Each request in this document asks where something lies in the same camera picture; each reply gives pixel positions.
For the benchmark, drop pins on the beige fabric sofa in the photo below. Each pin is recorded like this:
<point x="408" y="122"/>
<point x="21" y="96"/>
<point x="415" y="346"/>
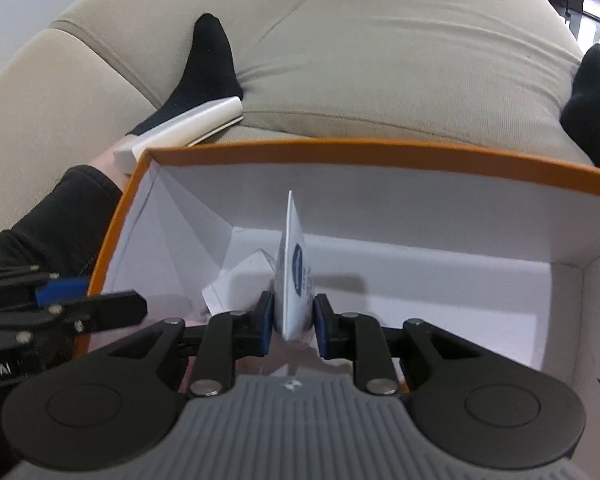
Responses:
<point x="405" y="60"/>

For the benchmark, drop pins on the white packet with blue oval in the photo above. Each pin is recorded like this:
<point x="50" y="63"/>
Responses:
<point x="292" y="270"/>

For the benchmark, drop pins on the person's left leg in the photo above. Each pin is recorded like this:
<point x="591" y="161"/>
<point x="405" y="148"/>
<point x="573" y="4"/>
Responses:
<point x="210" y="70"/>

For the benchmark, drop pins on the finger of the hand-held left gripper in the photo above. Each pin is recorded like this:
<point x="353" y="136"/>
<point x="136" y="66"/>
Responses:
<point x="115" y="307"/>
<point x="62" y="290"/>

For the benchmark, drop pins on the orange cardboard box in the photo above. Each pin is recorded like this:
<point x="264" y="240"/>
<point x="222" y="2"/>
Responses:
<point x="430" y="280"/>

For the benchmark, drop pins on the white folded paper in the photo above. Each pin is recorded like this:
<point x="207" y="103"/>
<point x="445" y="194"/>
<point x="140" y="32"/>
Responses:
<point x="240" y="272"/>

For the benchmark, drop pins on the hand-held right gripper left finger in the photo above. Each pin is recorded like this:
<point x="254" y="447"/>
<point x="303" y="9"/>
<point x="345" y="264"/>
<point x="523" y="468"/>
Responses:
<point x="265" y="322"/>

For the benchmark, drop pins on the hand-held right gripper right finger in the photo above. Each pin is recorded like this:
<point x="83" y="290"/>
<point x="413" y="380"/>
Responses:
<point x="321" y="325"/>

